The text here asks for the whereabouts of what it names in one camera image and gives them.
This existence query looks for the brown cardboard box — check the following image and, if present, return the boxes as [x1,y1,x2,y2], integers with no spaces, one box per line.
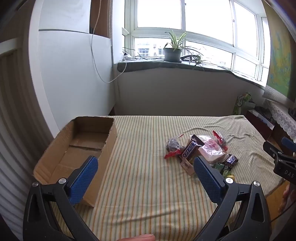
[33,116,118,207]

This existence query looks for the white cable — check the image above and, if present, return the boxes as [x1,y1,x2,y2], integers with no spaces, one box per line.
[91,0,127,83]

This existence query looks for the small dark candy bar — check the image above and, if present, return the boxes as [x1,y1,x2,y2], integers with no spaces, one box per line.
[224,155,239,165]

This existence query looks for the ribbed white door panel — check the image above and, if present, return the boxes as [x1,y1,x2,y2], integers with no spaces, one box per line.
[0,38,60,241]

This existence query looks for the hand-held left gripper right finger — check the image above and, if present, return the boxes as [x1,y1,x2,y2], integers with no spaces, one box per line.
[194,156,272,241]

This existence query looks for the clear bread packet pink print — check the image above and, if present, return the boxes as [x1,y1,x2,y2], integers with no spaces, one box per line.
[195,136,228,164]

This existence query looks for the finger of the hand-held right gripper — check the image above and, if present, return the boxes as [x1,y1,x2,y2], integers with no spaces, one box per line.
[282,137,296,149]
[263,141,286,163]

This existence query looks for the black cables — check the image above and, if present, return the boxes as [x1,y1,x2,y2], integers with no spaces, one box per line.
[122,47,164,60]

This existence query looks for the person's right hand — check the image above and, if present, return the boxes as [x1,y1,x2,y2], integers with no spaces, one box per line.
[279,185,292,214]

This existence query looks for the green candy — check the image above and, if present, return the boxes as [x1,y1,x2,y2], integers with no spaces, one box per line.
[213,163,232,176]

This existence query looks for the brown chocolate bar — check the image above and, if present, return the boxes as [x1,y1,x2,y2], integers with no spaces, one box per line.
[180,134,206,163]

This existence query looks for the striped bed sheet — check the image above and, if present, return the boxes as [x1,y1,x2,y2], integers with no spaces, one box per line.
[50,115,286,241]

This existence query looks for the white framed window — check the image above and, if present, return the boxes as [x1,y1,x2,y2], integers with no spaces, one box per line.
[122,0,271,84]

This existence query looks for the white lace-covered side table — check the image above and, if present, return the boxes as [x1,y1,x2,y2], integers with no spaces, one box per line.
[265,98,296,142]

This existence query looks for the person's left hand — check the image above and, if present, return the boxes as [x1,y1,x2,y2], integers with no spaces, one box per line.
[119,234,156,241]

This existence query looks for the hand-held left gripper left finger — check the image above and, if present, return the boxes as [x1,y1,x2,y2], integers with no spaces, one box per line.
[23,156,102,241]

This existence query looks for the wall map poster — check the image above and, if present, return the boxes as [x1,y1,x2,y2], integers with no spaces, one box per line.
[262,0,296,102]

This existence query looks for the green gift bag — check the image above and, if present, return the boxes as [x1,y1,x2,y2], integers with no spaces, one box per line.
[232,92,256,116]

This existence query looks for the dark red box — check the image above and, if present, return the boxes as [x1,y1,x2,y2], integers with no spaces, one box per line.
[245,109,275,139]

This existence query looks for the spider plant in grey pot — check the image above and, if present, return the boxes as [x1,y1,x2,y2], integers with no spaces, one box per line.
[154,29,210,71]

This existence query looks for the white wardrobe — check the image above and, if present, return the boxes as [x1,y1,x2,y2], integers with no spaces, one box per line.
[29,0,115,139]

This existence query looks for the beige snack packet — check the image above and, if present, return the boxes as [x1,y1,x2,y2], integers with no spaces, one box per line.
[181,158,195,176]

